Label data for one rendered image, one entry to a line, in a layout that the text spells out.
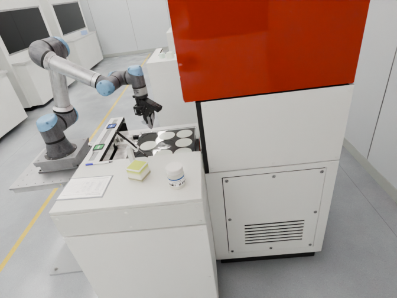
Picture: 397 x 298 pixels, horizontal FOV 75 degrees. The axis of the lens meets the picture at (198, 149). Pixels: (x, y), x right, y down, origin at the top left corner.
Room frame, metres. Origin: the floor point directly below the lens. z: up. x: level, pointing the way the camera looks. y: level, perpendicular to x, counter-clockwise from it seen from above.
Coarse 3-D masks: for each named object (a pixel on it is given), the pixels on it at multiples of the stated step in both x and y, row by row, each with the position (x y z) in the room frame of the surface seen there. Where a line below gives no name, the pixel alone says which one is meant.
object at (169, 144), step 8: (192, 128) 1.48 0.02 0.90; (144, 136) 1.47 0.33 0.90; (152, 136) 1.45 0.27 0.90; (176, 136) 1.40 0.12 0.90; (192, 136) 1.38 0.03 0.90; (160, 144) 1.33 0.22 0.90; (168, 144) 1.32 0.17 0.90; (192, 144) 1.28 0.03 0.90; (136, 152) 1.28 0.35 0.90; (144, 152) 1.27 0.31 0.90; (152, 152) 1.26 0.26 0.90
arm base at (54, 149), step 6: (66, 138) 1.45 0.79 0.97; (48, 144) 1.37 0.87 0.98; (54, 144) 1.37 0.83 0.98; (60, 144) 1.39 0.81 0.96; (66, 144) 1.41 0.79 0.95; (72, 144) 1.46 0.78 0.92; (48, 150) 1.37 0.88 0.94; (54, 150) 1.36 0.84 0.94; (60, 150) 1.38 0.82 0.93; (66, 150) 1.39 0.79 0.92; (48, 156) 1.37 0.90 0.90; (54, 156) 1.35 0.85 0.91; (60, 156) 1.36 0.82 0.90
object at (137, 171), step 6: (132, 162) 0.97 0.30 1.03; (138, 162) 0.97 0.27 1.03; (144, 162) 0.96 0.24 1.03; (126, 168) 0.93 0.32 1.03; (132, 168) 0.93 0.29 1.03; (138, 168) 0.92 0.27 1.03; (144, 168) 0.93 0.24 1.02; (132, 174) 0.92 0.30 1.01; (138, 174) 0.90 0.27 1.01; (144, 174) 0.92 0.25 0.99; (132, 180) 0.92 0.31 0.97; (138, 180) 0.91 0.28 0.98
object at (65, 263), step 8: (64, 184) 1.36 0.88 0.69; (64, 248) 1.44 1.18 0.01; (64, 256) 1.36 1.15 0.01; (72, 256) 1.35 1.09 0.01; (56, 264) 1.30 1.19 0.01; (64, 264) 1.29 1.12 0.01; (72, 264) 1.28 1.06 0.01; (56, 272) 1.23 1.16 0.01; (64, 272) 1.22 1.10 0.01; (72, 272) 1.21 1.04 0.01
